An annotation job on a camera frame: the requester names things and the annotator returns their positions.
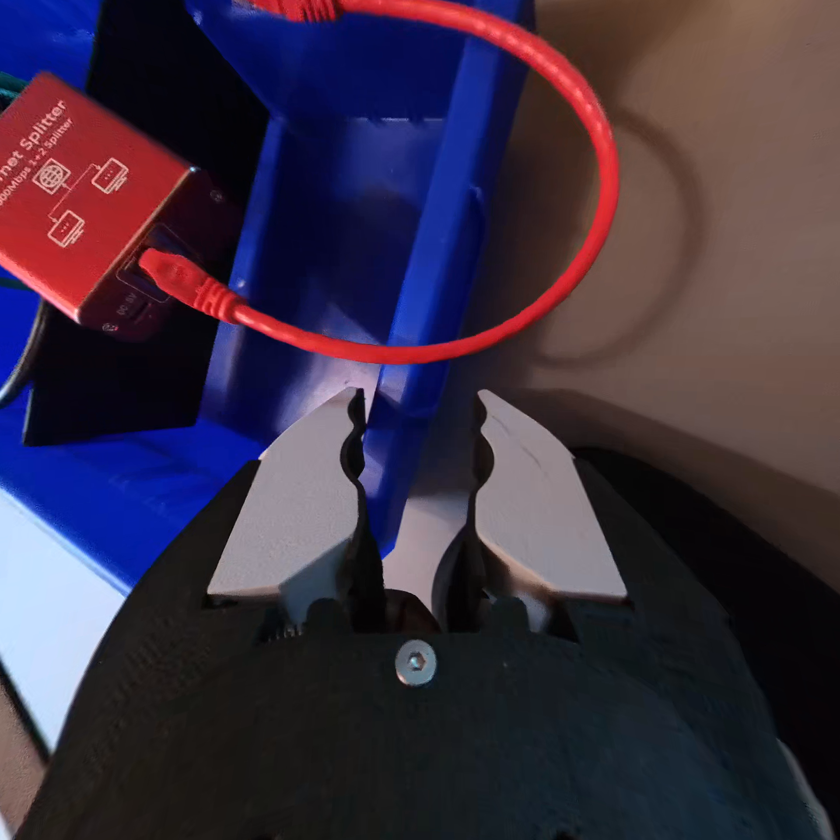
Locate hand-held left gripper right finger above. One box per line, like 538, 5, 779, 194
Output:
468, 389, 630, 634

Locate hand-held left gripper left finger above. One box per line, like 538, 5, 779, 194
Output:
206, 387, 370, 626

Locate black ethernet cable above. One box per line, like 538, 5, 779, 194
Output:
0, 307, 53, 410

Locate blue plastic bin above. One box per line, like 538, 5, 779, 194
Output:
0, 0, 537, 599

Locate red ethernet cable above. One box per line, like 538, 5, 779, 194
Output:
138, 0, 622, 366

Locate red ethernet splitter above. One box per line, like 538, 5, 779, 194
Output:
0, 71, 245, 344

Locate green ethernet cable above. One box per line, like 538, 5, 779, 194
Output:
0, 71, 28, 293

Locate grey desk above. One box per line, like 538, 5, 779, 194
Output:
0, 0, 840, 756

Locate person's left hand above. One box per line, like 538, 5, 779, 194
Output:
382, 589, 439, 635

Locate black quilted wrist pad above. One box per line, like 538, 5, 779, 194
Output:
570, 445, 840, 816

